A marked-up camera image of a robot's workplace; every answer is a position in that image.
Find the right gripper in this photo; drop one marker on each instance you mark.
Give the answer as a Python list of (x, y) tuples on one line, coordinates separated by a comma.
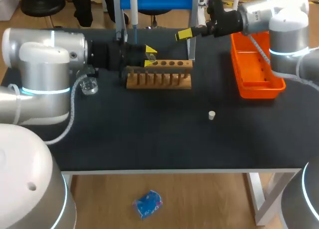
[(221, 20)]

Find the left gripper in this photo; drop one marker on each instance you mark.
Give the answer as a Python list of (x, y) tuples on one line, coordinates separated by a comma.
[(112, 56)]

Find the clear glass test tube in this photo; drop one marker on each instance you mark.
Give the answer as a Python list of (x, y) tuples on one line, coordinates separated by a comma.
[(151, 56)]

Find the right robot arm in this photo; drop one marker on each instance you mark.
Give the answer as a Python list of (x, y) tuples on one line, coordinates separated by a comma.
[(286, 27)]

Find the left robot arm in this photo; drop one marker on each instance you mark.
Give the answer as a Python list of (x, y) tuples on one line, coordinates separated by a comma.
[(42, 72)]

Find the wooden test tube rack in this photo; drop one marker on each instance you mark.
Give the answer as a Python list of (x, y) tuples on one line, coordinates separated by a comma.
[(159, 79)]

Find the white and blue pipette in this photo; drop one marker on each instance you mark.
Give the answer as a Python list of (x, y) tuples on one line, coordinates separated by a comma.
[(134, 12)]

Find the clear glass beaker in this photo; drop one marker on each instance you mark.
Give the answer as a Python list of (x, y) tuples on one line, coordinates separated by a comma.
[(89, 87)]

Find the white stopper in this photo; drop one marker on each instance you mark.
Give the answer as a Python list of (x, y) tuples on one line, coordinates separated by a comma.
[(211, 115)]

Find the orange plastic bin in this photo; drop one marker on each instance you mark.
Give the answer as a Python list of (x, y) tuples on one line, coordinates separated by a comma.
[(254, 64)]

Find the person's legs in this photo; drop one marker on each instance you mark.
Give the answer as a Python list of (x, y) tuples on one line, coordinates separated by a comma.
[(83, 7)]

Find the black round stool base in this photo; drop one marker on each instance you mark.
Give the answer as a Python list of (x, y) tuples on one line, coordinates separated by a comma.
[(43, 2)]

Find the blue plastic packet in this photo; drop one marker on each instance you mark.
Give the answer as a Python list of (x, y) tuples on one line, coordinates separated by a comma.
[(147, 204)]

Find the white storage box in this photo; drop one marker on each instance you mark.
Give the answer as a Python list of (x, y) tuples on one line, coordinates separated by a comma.
[(7, 5)]

